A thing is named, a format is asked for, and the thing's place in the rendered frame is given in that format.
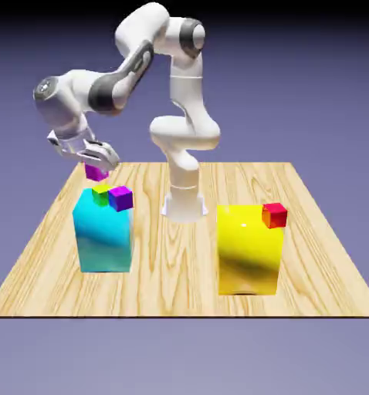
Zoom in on large cyan box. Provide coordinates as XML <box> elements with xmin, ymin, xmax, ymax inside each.
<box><xmin>72</xmin><ymin>187</ymin><xmax>134</xmax><ymax>274</ymax></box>

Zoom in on small purple cube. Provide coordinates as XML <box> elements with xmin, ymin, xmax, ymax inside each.
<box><xmin>107</xmin><ymin>185</ymin><xmax>134</xmax><ymax>213</ymax></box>

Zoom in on small red cube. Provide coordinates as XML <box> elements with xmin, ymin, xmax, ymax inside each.
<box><xmin>261</xmin><ymin>202</ymin><xmax>289</xmax><ymax>230</ymax></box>

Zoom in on small green cube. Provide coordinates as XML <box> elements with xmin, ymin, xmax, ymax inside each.
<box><xmin>91</xmin><ymin>184</ymin><xmax>113</xmax><ymax>208</ymax></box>

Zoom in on large yellow box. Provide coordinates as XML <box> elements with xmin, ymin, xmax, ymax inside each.
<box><xmin>216</xmin><ymin>204</ymin><xmax>285</xmax><ymax>296</ymax></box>

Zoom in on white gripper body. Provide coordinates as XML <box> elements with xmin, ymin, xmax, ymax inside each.
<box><xmin>58</xmin><ymin>139</ymin><xmax>121</xmax><ymax>172</ymax></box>

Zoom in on small magenta cube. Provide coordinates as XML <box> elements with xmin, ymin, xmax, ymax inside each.
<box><xmin>84</xmin><ymin>164</ymin><xmax>110</xmax><ymax>182</ymax></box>

